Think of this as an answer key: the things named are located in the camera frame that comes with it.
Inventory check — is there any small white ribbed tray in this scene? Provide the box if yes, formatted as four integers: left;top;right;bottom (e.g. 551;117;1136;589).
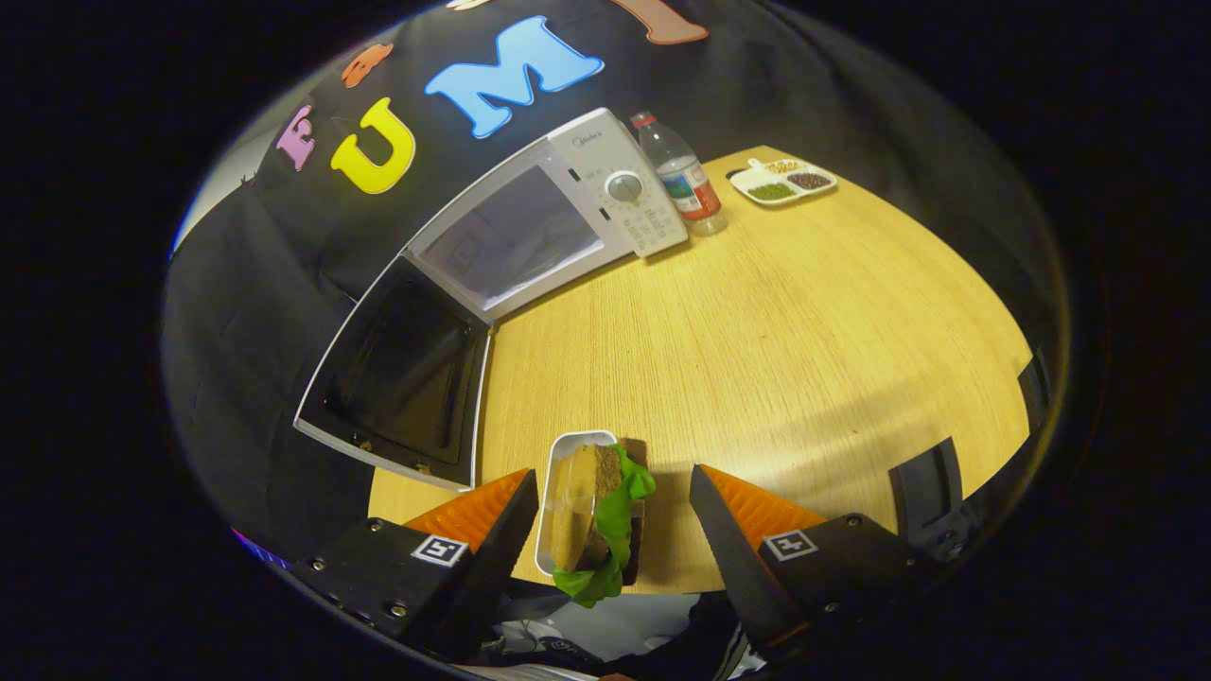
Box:
535;430;621;578

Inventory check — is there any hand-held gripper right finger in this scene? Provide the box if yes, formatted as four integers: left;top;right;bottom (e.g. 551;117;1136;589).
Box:
689;463;942;663

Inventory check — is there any white divided dish of beans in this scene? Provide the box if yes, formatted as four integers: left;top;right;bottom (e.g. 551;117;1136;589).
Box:
728;158;839;207

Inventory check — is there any sandwich with green lettuce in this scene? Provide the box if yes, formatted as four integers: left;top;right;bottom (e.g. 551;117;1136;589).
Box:
549;438;657;609

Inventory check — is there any black backdrop cloth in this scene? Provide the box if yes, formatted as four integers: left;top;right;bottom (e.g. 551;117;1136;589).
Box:
161;0;1070;559

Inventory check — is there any clear plastic water bottle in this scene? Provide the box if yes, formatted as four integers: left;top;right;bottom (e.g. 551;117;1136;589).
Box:
631;111;728;236

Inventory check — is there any white microwave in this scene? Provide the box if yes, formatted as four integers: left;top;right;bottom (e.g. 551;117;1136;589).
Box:
293;107;690;493

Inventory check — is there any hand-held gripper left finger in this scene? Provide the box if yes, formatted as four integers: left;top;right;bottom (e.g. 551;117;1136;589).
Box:
291;467;540;663

